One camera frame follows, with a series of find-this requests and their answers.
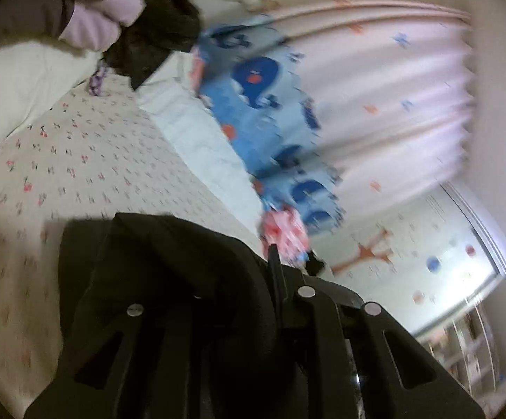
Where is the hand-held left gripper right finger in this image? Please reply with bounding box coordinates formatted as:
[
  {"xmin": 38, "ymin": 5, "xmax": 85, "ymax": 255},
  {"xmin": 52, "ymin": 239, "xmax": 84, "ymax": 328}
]
[{"xmin": 266, "ymin": 242, "xmax": 485, "ymax": 419}]

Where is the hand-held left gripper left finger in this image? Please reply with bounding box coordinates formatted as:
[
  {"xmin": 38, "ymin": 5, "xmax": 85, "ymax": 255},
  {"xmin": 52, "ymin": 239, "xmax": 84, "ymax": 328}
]
[{"xmin": 23, "ymin": 288, "xmax": 201, "ymax": 419}]

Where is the black puffer jacket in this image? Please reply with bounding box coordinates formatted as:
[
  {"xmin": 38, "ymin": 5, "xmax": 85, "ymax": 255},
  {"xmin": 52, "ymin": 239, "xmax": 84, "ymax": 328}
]
[{"xmin": 58, "ymin": 212, "xmax": 365, "ymax": 419}]

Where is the pink checkered cloth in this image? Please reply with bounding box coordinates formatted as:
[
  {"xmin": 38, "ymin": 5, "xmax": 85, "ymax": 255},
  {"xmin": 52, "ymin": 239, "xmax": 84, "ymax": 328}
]
[{"xmin": 259, "ymin": 207, "xmax": 312, "ymax": 267}]

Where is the bookshelf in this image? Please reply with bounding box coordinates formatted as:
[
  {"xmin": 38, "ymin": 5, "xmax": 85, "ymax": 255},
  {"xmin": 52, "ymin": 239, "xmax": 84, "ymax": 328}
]
[{"xmin": 419, "ymin": 301, "xmax": 504, "ymax": 402}]

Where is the cherry print bed sheet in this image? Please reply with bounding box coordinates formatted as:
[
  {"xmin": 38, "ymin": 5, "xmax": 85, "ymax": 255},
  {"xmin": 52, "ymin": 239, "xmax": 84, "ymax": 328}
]
[{"xmin": 0, "ymin": 74, "xmax": 262, "ymax": 411}]

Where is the white striped duvet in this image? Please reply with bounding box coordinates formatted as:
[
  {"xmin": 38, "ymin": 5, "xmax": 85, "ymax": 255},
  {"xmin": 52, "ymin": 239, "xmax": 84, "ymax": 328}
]
[{"xmin": 0, "ymin": 41, "xmax": 264, "ymax": 245}]

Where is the whale print curtain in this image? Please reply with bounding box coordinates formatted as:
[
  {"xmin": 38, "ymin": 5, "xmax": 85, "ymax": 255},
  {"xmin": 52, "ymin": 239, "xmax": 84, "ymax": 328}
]
[{"xmin": 189, "ymin": 0, "xmax": 476, "ymax": 236}]

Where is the purple patterned cloth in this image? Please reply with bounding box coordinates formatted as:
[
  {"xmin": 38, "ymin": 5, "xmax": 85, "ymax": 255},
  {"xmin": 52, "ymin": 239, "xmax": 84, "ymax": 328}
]
[{"xmin": 88, "ymin": 67, "xmax": 107, "ymax": 97}]

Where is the crumpled black hooded jacket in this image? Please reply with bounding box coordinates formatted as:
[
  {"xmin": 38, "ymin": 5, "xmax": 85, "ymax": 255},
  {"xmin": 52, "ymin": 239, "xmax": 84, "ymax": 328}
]
[{"xmin": 102, "ymin": 0, "xmax": 205, "ymax": 90}]

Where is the purple and lilac jacket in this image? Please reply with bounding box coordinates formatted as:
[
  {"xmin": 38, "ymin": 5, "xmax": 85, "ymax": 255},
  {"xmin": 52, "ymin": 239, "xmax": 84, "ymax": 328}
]
[{"xmin": 0, "ymin": 0, "xmax": 146, "ymax": 57}]

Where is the tree wall sticker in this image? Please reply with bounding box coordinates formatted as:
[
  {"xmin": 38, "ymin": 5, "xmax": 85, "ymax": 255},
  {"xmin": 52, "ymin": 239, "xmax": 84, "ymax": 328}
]
[{"xmin": 333, "ymin": 227, "xmax": 395, "ymax": 275}]

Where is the white door frame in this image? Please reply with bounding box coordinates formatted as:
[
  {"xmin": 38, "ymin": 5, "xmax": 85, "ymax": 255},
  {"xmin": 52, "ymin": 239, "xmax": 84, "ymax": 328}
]
[{"xmin": 440, "ymin": 181, "xmax": 506, "ymax": 310}]

